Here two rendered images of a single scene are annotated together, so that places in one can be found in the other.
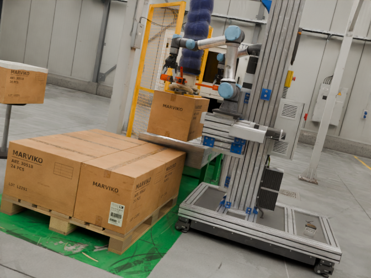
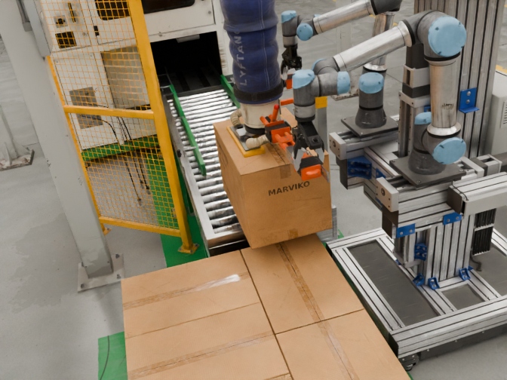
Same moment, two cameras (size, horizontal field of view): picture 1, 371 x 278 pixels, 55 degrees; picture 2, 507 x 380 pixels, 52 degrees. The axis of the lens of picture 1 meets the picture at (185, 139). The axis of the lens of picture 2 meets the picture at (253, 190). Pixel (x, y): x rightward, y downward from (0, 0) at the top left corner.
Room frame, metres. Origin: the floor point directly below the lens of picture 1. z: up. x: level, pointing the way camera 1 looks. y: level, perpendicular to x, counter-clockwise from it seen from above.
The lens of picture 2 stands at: (1.53, 1.16, 2.15)
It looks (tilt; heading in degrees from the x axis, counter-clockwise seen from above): 31 degrees down; 334
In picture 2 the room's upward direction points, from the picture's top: 7 degrees counter-clockwise
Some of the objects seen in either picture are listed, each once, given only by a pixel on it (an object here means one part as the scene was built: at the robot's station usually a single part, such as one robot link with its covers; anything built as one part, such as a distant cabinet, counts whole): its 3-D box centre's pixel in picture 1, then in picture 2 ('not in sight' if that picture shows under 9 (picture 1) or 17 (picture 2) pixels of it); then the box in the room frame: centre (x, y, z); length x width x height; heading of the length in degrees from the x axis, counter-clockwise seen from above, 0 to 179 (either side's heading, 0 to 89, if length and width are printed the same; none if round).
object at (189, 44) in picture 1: (187, 43); (331, 82); (2.92, 0.14, 1.50); 0.11 x 0.11 x 0.08; 67
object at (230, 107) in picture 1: (229, 105); (427, 154); (2.86, -0.29, 1.09); 0.15 x 0.15 x 0.10
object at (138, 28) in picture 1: (137, 35); (38, 22); (4.42, 0.83, 1.62); 0.20 x 0.05 x 0.30; 165
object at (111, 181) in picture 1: (107, 170); (256, 373); (2.89, 0.60, 0.34); 1.20 x 1.00 x 0.40; 165
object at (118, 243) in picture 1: (102, 199); not in sight; (2.89, 0.60, 0.07); 1.20 x 1.00 x 0.14; 165
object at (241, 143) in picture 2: (175, 90); (244, 136); (3.53, 0.20, 1.09); 0.34 x 0.10 x 0.05; 167
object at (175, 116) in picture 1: (180, 115); (269, 173); (3.50, 0.10, 0.87); 0.60 x 0.40 x 0.40; 166
